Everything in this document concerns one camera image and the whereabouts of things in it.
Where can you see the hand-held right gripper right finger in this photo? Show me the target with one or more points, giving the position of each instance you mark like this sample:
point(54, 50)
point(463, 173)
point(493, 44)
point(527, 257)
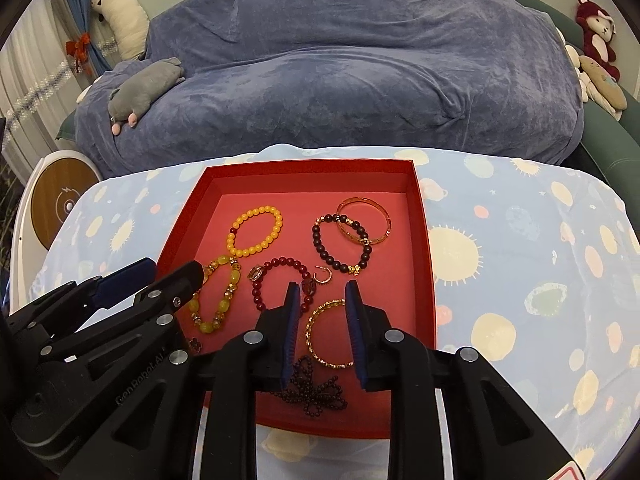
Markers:
point(355, 330)

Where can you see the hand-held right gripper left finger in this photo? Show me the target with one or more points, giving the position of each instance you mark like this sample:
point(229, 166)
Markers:
point(290, 330)

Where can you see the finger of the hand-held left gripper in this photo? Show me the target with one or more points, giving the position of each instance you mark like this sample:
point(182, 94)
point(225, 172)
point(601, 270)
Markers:
point(125, 277)
point(180, 280)

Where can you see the wide gold bangle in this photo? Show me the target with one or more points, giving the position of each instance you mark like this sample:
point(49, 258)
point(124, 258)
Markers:
point(310, 330)

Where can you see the gold hoop earring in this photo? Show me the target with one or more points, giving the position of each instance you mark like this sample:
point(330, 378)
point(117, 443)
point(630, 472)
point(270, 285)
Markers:
point(327, 278)

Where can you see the red cardboard box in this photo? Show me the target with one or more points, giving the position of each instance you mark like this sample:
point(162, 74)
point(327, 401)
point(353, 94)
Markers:
point(300, 195)

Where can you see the dark clover charm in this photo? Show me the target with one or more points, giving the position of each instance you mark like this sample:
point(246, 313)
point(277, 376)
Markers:
point(195, 344)

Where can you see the white round wooden-top device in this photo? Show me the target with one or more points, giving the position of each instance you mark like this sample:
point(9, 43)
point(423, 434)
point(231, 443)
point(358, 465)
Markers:
point(55, 195)

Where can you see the thin gold bangle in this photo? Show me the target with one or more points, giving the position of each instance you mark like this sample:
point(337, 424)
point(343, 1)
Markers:
point(385, 220)

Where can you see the dark green cushion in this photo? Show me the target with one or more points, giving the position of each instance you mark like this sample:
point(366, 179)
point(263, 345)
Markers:
point(67, 127)

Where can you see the grey plush toy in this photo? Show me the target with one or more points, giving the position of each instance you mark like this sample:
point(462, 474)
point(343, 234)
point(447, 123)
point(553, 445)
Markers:
point(145, 85)

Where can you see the white curtain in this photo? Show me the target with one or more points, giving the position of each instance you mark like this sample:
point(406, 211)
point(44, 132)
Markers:
point(30, 90)

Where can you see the blue curtain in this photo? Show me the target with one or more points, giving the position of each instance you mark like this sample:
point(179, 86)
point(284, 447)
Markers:
point(100, 57)

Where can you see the red ribbon bow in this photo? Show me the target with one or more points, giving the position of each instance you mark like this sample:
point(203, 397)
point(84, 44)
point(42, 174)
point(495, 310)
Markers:
point(79, 46)

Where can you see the white cow plush toy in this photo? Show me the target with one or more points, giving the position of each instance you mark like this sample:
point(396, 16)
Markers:
point(125, 20)

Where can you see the beige plush toy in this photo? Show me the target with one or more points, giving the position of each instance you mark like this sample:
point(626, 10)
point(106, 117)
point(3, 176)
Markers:
point(607, 85)

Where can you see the red plush toy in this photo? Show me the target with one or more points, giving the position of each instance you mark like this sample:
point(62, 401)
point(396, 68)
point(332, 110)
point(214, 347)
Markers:
point(595, 40)

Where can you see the dark green bed frame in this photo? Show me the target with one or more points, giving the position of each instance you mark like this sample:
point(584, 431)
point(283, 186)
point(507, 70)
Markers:
point(610, 150)

